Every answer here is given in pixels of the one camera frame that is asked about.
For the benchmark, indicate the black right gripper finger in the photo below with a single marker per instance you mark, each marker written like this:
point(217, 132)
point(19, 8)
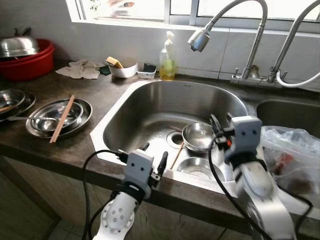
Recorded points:
point(230, 116)
point(216, 125)

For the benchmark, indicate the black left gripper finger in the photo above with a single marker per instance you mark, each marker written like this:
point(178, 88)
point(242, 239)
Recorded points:
point(163, 162)
point(145, 146)

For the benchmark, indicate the wooden chopstick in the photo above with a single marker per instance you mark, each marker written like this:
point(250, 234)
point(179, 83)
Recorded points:
point(177, 156)
point(175, 128)
point(63, 119)
point(60, 121)

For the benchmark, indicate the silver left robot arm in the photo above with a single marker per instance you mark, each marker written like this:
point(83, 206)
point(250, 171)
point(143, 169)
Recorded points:
point(120, 215)

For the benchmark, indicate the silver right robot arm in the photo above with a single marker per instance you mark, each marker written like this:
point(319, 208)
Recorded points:
point(260, 195)

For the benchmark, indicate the small deep steel bowl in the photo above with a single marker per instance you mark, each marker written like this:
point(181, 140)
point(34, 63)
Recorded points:
point(197, 137)

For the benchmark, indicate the round sink drain strainer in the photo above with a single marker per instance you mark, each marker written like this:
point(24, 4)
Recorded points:
point(175, 140)

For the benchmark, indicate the shallow steel bowl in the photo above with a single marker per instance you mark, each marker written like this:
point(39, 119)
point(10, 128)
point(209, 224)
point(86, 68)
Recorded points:
point(197, 169)

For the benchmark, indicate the large stainless steel sink basin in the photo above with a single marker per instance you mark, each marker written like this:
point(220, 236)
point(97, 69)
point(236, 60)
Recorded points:
point(150, 110)

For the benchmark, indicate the small stainless steel sink basin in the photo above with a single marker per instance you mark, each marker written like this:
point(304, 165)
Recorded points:
point(290, 115)

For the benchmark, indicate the wide steel plate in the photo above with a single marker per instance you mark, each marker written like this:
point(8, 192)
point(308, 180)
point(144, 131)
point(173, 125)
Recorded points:
point(86, 117)

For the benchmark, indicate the clear plastic bag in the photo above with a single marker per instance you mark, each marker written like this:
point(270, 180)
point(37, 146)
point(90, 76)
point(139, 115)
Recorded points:
point(295, 150)

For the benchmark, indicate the small white plastic tray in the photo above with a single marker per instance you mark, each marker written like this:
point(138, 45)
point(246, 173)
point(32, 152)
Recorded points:
point(146, 74)

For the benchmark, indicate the yellow dish soap pump bottle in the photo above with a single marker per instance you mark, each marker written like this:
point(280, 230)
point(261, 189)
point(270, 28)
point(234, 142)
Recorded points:
point(167, 67)

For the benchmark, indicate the white ceramic bowl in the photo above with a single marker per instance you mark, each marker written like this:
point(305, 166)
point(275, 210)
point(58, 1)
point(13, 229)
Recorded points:
point(125, 71)

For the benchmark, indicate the dark green sponge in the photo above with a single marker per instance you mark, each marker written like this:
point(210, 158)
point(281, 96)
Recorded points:
point(149, 68)

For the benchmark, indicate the steel faucet with spray head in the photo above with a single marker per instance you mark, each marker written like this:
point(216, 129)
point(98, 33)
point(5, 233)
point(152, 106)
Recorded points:
point(200, 39)

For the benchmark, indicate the green scouring pad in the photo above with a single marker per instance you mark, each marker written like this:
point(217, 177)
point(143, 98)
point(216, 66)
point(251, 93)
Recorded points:
point(104, 70)

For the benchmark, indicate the yellow sponge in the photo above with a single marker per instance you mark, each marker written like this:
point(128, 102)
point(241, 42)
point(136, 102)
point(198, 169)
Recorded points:
point(114, 62)

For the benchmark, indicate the plain steel gooseneck faucet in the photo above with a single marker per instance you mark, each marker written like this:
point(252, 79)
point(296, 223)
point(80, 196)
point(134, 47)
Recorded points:
point(290, 42)

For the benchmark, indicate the white crumpled cloth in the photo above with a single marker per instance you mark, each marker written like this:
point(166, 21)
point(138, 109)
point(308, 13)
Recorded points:
point(80, 70)

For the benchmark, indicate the steel spoon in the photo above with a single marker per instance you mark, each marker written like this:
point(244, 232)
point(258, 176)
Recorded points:
point(25, 119)

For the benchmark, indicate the stacked steel dishes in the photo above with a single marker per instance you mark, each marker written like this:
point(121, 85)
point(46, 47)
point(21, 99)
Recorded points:
point(15, 97)

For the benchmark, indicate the red plastic basin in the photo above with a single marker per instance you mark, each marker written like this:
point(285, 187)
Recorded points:
point(25, 67)

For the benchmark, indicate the domed steel pot lid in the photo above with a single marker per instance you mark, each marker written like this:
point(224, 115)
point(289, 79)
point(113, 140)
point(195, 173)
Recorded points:
point(17, 46)

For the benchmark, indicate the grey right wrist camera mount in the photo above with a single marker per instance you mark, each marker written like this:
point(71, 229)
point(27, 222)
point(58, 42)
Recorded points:
point(245, 136)

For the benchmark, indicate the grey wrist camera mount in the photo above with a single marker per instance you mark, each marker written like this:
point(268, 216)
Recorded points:
point(245, 136)
point(138, 167)

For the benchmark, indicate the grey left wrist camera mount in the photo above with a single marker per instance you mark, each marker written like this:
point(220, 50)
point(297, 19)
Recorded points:
point(138, 167)

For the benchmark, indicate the grey window frame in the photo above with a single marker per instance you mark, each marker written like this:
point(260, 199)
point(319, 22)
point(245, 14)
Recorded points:
point(180, 19)

